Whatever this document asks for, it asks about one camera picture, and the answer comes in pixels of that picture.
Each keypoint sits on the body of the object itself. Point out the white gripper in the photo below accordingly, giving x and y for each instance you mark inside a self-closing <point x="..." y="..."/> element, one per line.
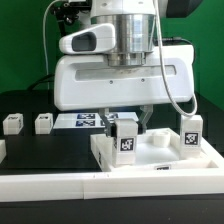
<point x="88" y="81"/>

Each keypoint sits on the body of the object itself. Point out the white square tabletop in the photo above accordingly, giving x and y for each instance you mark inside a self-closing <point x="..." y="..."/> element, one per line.
<point x="157" y="149"/>

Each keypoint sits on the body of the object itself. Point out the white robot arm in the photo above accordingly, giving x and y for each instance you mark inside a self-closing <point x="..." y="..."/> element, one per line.
<point x="119" y="60"/>

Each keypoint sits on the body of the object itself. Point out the white sheet with tags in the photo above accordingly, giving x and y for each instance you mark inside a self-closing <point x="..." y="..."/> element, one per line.
<point x="89" y="120"/>

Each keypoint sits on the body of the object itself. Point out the white front fence bar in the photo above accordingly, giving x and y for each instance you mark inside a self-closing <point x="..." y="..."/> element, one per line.
<point x="16" y="188"/>

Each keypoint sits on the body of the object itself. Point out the white left fence block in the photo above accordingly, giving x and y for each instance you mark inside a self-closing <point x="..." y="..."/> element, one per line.
<point x="2" y="150"/>

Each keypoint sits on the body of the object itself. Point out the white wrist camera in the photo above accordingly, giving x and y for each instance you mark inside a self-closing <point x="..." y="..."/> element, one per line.
<point x="97" y="38"/>

